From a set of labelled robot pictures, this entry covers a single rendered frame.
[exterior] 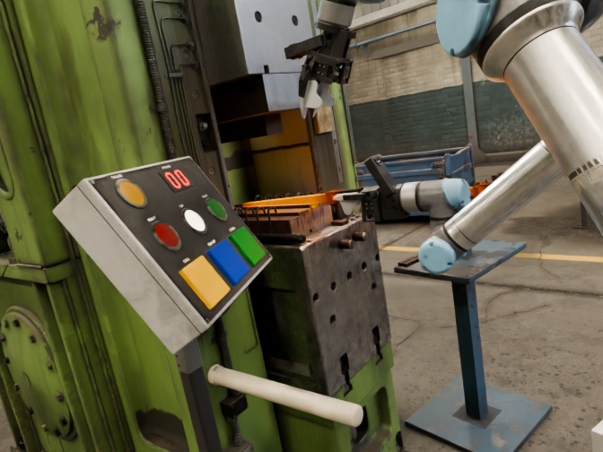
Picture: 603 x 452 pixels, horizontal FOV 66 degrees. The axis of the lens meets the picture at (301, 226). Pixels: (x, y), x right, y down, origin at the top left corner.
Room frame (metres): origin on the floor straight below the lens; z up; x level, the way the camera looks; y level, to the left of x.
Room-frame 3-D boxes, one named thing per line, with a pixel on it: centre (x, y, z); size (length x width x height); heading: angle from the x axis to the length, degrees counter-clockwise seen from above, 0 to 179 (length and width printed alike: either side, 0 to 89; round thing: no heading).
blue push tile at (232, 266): (0.81, 0.14, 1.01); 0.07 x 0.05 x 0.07; 165
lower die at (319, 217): (1.46, 0.13, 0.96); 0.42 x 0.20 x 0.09; 50
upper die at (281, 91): (1.46, 0.13, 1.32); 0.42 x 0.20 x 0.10; 50
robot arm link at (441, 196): (1.09, -0.35, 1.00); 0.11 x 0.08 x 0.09; 50
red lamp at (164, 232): (0.72, 0.21, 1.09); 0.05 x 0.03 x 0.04; 140
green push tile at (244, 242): (0.91, 0.12, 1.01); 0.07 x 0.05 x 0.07; 165
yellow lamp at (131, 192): (0.74, 0.25, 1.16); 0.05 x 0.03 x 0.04; 140
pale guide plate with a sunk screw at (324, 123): (1.65, -0.14, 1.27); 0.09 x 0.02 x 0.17; 140
